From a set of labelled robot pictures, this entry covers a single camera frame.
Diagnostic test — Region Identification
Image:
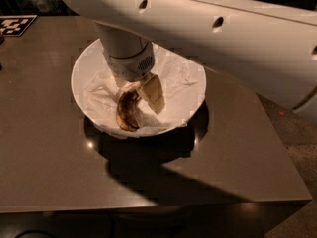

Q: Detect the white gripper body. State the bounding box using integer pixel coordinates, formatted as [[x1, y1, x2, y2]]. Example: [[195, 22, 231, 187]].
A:
[[103, 42, 155, 82]]

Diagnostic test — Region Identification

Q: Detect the white crumpled paper towel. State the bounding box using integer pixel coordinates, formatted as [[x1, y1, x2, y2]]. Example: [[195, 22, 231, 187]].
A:
[[82, 43, 206, 136]]

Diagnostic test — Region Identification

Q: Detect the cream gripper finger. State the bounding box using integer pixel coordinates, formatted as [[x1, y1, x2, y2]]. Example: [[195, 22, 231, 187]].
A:
[[138, 73, 165, 114], [112, 72, 127, 87]]

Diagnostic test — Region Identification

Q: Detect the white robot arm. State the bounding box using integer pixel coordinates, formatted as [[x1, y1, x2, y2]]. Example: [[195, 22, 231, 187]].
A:
[[63, 0, 317, 122]]

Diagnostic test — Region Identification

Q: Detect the brown overripe banana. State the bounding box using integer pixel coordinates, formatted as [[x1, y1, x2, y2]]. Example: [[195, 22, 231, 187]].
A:
[[116, 83, 140, 132]]

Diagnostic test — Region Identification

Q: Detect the white bowl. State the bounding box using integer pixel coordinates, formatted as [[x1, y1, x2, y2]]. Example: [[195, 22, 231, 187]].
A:
[[70, 38, 207, 139]]

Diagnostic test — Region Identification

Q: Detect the black white fiducial marker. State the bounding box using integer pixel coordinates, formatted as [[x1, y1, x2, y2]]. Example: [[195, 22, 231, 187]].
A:
[[0, 15, 37, 37]]

